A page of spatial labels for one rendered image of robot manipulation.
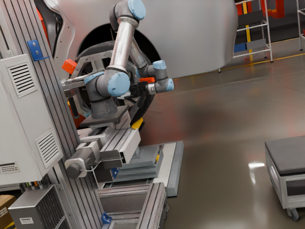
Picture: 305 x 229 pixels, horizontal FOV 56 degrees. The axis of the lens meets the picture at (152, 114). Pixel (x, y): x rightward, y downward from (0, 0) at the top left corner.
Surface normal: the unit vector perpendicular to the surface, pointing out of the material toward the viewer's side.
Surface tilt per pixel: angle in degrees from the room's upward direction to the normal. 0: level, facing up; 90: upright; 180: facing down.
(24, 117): 90
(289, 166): 0
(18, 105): 90
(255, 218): 0
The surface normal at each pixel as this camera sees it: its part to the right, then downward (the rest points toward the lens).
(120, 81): 0.72, 0.15
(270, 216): -0.23, -0.93
